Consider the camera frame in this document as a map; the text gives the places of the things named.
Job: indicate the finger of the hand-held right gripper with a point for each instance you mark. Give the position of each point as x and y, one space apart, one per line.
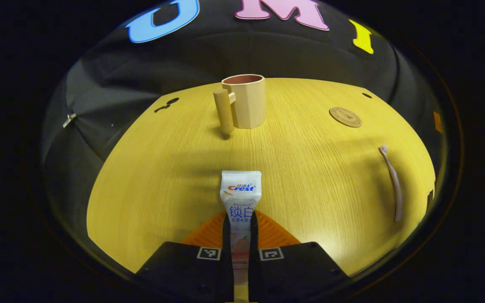
438 122

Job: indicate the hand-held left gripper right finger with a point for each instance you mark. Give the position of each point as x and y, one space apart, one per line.
254 256

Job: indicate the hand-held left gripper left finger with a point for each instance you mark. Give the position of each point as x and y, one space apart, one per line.
225 256

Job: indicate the round brown coaster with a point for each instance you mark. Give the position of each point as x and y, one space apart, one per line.
345 117

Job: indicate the white cloth clip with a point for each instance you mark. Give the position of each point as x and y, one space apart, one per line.
69 120

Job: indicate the pale pink toothbrush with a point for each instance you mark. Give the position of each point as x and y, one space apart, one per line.
394 181

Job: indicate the white toothpaste tube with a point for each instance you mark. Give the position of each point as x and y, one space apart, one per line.
240 198

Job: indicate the black backdrop cloth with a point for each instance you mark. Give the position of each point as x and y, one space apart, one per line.
267 54

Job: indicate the yellow wooden desktop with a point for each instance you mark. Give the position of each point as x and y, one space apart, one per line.
310 176

